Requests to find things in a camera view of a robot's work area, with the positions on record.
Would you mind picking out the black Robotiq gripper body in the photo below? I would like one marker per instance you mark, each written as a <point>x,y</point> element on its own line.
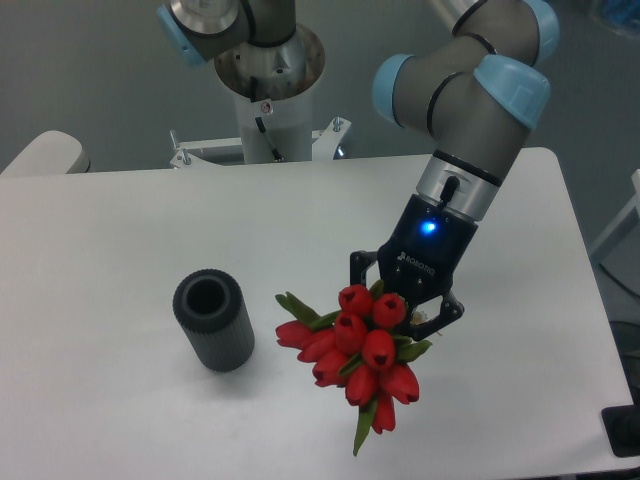
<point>419,259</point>

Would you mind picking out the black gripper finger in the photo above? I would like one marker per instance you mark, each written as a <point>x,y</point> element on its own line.
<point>451,310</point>
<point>359,263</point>

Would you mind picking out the red tulip bouquet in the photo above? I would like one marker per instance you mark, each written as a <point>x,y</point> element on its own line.
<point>358,348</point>

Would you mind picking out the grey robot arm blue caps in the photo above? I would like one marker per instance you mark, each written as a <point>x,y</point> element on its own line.
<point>478,97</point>

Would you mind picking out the dark grey ribbed vase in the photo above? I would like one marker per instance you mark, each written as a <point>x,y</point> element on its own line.
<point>209,306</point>

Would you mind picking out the black box at table edge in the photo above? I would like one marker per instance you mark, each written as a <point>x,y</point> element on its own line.
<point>622,429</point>

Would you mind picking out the white chair armrest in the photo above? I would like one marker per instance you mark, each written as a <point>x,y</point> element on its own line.
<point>51,153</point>

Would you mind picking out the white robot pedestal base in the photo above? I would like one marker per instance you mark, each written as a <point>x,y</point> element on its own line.
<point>272,90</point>

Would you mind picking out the white frame at right edge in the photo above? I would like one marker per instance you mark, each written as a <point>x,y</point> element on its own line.
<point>618,228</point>

